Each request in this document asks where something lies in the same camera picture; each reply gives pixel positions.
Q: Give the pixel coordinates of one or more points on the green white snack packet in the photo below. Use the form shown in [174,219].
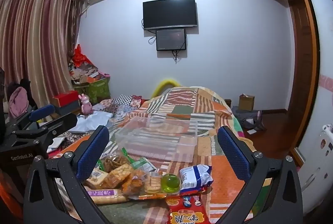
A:
[143,164]

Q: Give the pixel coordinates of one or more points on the dark grey box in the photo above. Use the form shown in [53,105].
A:
[69,109]

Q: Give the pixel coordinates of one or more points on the clear plastic container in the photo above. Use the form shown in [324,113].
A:
[156,140]

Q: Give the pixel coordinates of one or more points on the black wall television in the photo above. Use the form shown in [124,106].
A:
[169,13]

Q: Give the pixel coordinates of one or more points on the orange wrapper rice cracker packet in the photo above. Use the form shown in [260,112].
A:
[152,183]

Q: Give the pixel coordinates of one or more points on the yellow hoop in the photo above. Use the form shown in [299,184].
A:
[162,83]

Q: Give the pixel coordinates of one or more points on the square brown cracker packet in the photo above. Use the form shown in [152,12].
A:
[119,174]

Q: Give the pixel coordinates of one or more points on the wooden wardrobe frame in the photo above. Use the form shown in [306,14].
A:
[304,57]

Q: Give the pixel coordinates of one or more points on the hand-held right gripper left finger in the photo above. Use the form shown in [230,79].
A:
[93,153]

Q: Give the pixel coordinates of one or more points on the beige cracker packet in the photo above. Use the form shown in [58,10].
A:
[97,178]

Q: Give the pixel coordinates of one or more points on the light blue cloth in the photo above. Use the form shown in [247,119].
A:
[91,121]

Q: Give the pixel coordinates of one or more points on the pink toy rabbit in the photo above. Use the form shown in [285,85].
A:
[85,105]

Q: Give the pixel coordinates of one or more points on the cardboard box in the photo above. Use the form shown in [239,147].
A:
[246,103]

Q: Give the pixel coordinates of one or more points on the blue white snack packet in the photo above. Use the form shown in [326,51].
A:
[195,178]

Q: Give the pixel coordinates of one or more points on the purple label cracker packet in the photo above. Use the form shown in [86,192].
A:
[109,195]

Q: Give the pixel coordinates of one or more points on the large red snack packet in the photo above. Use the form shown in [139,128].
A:
[188,211]

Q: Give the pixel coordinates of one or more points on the twisted fried snack bag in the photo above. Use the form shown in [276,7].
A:
[114,161]

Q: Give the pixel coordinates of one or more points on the patchwork blanket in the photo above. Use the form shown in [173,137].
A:
[197,104]

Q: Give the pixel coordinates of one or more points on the white paper slip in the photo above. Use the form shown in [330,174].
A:
[251,131]

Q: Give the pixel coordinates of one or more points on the checkered cloth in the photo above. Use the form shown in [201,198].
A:
[122,104]

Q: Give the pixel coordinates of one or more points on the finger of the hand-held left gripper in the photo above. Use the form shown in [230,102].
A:
[62,122]
[41,111]

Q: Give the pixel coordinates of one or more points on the grey bag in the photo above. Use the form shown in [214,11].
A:
[247,118]

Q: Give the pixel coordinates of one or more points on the orange fried snack packet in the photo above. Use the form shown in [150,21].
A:
[135,182]

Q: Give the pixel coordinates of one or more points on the pink cloth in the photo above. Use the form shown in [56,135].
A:
[18,101]

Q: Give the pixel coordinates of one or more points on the striped curtain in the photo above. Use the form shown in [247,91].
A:
[39,39]

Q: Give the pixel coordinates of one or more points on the green jelly cup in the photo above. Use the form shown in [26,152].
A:
[170,183]

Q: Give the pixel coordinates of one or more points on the red box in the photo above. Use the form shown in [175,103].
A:
[65,98]

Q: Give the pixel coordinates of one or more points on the white wardrobe door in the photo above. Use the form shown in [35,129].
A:
[324,57]

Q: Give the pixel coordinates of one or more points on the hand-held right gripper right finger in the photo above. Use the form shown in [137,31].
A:
[231,151]

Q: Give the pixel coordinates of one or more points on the clutter pile with red bag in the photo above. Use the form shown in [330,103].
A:
[83,68]

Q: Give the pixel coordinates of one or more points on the green storage box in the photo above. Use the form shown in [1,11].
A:
[96,88]

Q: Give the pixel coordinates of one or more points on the small black monitor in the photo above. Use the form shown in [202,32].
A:
[171,39]

